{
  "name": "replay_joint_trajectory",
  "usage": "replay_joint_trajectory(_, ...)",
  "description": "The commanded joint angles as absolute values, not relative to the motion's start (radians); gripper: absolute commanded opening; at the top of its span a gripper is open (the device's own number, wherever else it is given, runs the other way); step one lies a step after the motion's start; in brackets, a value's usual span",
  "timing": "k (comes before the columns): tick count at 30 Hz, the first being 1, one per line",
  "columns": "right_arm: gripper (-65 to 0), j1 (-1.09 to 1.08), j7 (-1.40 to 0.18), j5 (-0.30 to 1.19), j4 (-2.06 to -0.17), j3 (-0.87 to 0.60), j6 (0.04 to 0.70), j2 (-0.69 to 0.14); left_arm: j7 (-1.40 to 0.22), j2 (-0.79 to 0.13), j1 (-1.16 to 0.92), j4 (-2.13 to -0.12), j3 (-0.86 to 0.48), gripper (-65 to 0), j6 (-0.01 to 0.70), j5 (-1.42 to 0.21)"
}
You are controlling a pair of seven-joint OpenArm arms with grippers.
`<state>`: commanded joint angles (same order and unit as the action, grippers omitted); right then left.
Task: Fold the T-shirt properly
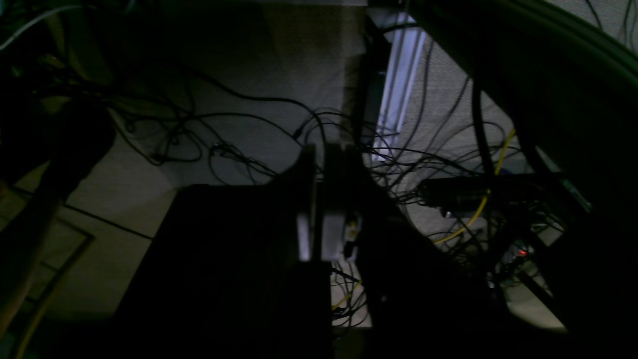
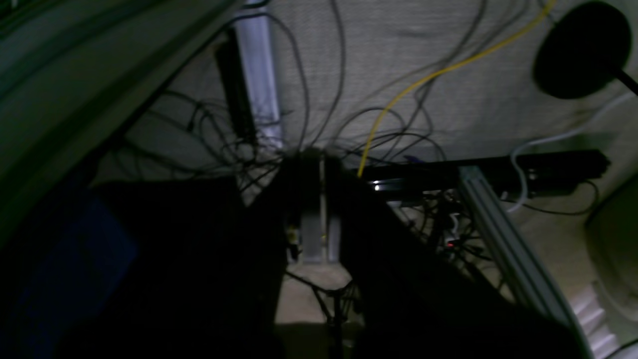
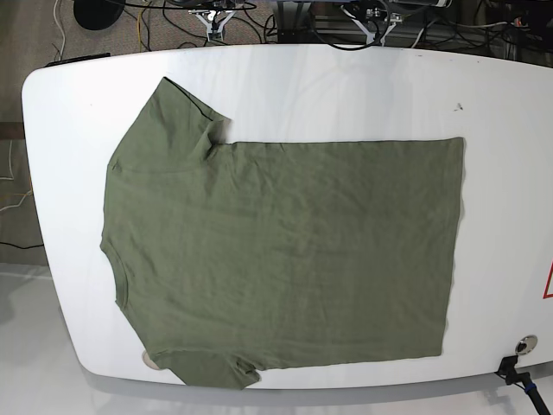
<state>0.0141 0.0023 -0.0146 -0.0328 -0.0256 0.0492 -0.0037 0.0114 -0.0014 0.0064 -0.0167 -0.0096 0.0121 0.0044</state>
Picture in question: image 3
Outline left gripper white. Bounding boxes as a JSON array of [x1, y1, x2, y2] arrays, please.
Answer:
[[343, 6, 408, 46]]

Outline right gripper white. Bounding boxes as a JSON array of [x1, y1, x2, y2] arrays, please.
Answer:
[[188, 9, 236, 42]]

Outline olive green T-shirt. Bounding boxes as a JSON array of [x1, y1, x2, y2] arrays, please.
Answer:
[[100, 78, 465, 388]]

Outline black round stand base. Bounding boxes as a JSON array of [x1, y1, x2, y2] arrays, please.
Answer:
[[73, 0, 124, 31]]

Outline black flat device on edge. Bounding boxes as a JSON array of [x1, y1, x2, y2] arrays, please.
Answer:
[[45, 53, 111, 67]]

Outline left table grommet hole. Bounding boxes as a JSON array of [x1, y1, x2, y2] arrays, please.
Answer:
[[142, 350, 161, 371]]

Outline table grommet hole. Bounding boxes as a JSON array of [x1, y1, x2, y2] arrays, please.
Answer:
[[142, 350, 161, 371], [515, 335, 538, 355]]

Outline right table grommet hole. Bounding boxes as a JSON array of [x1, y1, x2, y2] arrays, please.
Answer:
[[515, 335, 538, 355]]

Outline yellow cable on floor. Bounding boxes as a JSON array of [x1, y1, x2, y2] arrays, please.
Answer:
[[136, 0, 153, 53]]

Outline aluminium frame base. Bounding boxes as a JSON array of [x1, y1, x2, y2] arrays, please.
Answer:
[[271, 1, 449, 46]]

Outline black clamp with cable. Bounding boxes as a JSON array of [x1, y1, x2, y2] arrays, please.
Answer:
[[495, 355, 551, 415]]

